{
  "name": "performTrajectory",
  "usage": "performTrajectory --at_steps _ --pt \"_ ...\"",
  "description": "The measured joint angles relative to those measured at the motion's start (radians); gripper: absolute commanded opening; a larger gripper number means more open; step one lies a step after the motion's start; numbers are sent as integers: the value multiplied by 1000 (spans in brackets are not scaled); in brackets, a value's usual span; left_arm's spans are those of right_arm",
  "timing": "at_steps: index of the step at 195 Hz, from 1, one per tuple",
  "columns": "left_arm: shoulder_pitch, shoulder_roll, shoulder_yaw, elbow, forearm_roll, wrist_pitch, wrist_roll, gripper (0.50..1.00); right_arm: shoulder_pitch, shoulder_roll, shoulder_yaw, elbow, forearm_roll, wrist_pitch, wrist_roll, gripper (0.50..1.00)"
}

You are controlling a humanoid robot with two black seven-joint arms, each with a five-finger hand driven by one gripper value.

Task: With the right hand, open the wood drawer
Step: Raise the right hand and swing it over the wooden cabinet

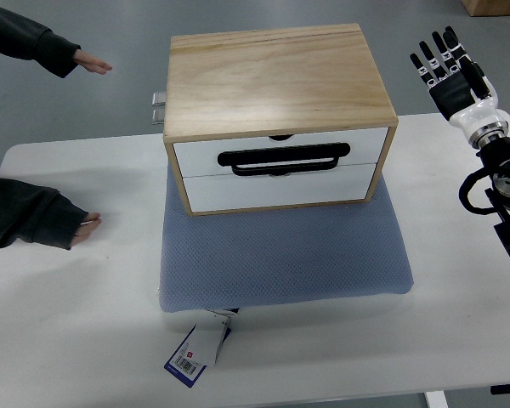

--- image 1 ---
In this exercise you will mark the wooden drawer cabinet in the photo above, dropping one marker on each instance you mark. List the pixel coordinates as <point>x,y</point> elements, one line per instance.
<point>276,83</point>

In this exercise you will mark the white lower drawer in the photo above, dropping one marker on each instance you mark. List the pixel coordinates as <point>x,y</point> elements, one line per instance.
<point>230,192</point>

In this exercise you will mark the blue mesh cushion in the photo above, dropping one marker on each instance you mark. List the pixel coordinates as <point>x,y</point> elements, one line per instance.
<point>247,259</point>

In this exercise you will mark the black bar under table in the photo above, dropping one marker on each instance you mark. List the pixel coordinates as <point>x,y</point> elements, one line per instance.
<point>501,389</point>

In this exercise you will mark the upper metal clamp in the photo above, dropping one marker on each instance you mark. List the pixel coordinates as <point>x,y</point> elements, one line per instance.
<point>159,98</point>

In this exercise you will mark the blue white product tag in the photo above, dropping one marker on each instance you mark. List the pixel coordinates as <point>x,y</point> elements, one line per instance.
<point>202,345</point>

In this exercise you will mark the white table leg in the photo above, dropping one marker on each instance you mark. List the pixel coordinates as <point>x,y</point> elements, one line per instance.
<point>436,399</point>

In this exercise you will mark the person lower hand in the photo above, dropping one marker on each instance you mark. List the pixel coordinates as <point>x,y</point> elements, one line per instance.
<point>88,225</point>

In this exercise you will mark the upper dark sleeve forearm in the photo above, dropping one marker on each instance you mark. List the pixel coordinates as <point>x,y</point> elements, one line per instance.
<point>26,39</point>

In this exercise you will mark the white drawer black handle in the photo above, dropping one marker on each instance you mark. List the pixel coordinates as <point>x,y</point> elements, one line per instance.
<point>218,157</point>

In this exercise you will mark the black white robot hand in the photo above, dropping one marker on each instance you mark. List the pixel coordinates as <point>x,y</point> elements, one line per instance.
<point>460,90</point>

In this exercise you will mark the metal clamp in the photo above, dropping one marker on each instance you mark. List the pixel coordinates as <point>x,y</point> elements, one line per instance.
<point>159,98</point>
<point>158,116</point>

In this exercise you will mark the lower metal clamp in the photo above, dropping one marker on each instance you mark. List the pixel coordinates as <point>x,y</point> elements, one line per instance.
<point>158,116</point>

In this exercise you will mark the lower dark sleeve forearm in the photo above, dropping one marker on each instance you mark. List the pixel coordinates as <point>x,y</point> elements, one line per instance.
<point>37,214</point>

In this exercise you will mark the person upper hand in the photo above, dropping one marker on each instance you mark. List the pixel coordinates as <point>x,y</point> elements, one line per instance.
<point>91,63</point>

